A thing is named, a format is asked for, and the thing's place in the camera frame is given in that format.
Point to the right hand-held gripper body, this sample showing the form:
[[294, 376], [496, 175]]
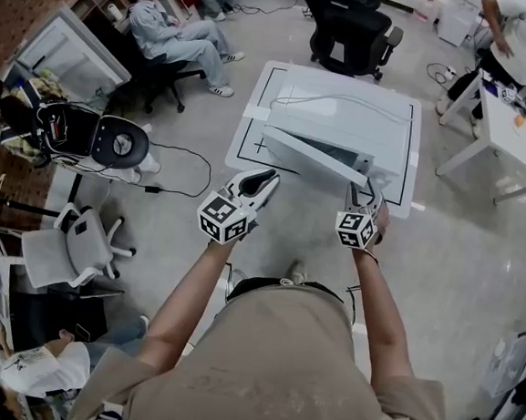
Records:
[[355, 228]]

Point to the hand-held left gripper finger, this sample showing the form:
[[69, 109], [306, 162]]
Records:
[[240, 179], [259, 197]]

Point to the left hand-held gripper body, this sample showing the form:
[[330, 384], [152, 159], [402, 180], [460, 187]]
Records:
[[221, 217]]

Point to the person's right forearm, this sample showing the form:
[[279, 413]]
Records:
[[377, 315]]

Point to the person's left forearm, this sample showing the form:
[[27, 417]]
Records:
[[186, 303]]

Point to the glass-door white fridge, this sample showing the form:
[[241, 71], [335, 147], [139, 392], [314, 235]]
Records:
[[88, 66]]

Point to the person's right hand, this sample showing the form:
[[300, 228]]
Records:
[[383, 224]]

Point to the person's white shoe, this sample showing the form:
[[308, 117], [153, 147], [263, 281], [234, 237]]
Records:
[[298, 271]]

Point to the person's black trousers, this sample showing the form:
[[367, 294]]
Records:
[[256, 286]]

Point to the white square table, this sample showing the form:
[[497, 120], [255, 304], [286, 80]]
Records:
[[274, 82]]

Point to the white office chair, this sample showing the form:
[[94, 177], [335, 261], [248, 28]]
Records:
[[85, 253]]

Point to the white small desk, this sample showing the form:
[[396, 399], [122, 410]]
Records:
[[515, 149]]

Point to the white power strip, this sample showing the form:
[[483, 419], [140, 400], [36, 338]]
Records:
[[451, 71]]

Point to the small orange object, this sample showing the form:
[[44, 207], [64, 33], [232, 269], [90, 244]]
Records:
[[519, 121]]

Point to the person's beige t-shirt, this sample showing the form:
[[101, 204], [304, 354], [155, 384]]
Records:
[[266, 378]]

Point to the spare hand-held gripper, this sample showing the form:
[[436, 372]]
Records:
[[509, 95]]

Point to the black backpack with round disc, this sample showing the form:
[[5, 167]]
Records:
[[73, 133]]

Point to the black office chair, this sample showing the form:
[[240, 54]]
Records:
[[347, 29]]

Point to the white storage box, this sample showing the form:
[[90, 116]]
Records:
[[457, 25]]

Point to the black coat rack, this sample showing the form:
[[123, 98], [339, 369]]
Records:
[[21, 205]]

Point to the white flat box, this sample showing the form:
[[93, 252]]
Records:
[[510, 363]]

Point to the white paper roll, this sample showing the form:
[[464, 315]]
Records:
[[115, 12]]

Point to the wooden cubby shelf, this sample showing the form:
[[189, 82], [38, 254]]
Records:
[[96, 0]]

